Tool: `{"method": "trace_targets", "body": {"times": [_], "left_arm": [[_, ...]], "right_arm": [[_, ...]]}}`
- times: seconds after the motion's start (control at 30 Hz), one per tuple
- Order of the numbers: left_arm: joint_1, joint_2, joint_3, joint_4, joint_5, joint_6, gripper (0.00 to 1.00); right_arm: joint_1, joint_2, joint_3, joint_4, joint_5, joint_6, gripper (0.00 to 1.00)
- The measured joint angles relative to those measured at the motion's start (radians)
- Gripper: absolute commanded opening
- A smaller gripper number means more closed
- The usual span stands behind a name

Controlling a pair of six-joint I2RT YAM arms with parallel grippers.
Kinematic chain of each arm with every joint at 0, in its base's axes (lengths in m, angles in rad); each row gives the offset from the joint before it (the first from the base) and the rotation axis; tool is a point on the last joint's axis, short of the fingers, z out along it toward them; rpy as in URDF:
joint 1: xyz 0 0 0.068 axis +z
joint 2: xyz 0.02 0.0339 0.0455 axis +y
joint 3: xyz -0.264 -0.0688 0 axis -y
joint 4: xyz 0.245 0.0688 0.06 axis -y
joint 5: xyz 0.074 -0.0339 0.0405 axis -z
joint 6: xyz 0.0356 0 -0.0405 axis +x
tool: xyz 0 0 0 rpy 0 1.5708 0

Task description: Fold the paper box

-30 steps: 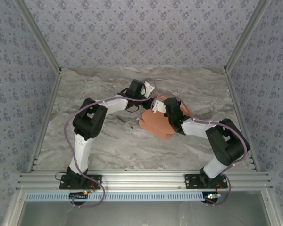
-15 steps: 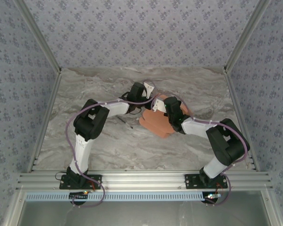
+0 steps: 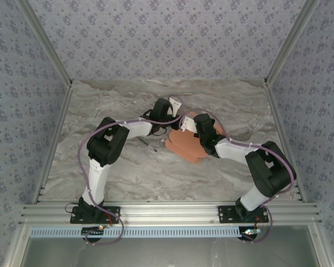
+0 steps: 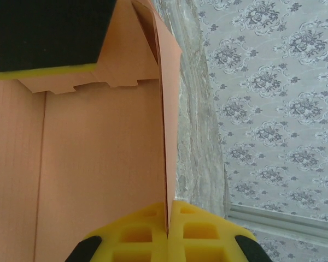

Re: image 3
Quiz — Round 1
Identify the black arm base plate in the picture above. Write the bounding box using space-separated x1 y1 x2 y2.
70 206 121 225
217 205 269 224

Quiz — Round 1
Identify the aluminium lower frame rail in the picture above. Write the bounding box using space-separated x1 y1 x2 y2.
2 224 31 267
308 222 333 267

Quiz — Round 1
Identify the salmon orange paper box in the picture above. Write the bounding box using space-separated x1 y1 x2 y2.
164 111 226 165

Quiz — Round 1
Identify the aluminium front frame rail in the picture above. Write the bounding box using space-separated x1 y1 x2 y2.
18 201 322 226

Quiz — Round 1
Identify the blue-grey slotted cable duct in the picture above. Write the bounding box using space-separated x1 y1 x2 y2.
29 225 262 239

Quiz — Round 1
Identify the aluminium corner post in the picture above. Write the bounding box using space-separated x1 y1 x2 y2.
16 0 73 87
263 0 321 86

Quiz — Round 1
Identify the aluminium frame rail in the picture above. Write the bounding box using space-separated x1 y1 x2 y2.
2 224 31 267
308 222 333 267
18 201 322 226

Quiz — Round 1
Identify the grey metal lower panel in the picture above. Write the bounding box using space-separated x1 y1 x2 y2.
24 236 314 267

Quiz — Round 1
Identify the small black controller board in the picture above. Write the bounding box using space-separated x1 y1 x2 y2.
239 227 262 241

